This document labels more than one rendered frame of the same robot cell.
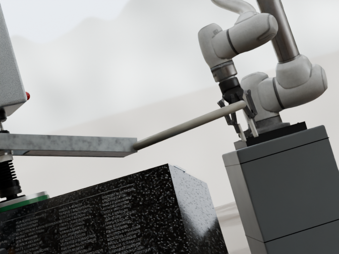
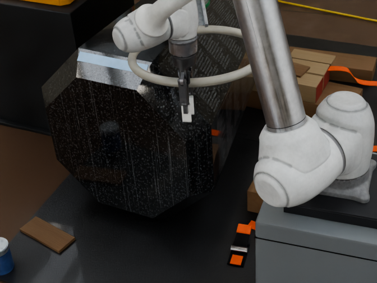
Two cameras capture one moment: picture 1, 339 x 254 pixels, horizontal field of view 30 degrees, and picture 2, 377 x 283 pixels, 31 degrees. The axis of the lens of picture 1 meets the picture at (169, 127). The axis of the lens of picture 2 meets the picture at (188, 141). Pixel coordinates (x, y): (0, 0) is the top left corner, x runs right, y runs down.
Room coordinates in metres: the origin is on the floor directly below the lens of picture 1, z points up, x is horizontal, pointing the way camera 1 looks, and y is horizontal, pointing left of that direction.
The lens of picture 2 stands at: (3.18, -1.93, 2.11)
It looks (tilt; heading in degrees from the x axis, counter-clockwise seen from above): 37 degrees down; 117
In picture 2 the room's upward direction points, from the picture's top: 4 degrees counter-clockwise
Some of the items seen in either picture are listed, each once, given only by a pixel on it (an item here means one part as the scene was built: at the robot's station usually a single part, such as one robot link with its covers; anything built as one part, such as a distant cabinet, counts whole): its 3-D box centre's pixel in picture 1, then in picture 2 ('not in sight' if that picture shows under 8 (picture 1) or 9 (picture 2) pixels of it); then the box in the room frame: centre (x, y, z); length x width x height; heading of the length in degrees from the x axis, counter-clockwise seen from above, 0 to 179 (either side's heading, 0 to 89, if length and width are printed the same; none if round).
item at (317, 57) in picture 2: not in sight; (312, 56); (2.28, 1.44, 0.12); 0.25 x 0.10 x 0.01; 179
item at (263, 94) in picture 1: (259, 96); (341, 132); (2.87, -0.43, 1.00); 0.18 x 0.16 x 0.22; 69
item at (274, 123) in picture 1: (261, 127); (341, 165); (2.87, -0.40, 0.87); 0.22 x 0.18 x 0.06; 96
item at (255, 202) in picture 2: not in sight; (270, 183); (2.41, 0.34, 0.07); 0.30 x 0.12 x 0.12; 91
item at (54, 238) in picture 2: not in sight; (47, 234); (1.58, -0.27, 0.02); 0.25 x 0.10 x 0.01; 168
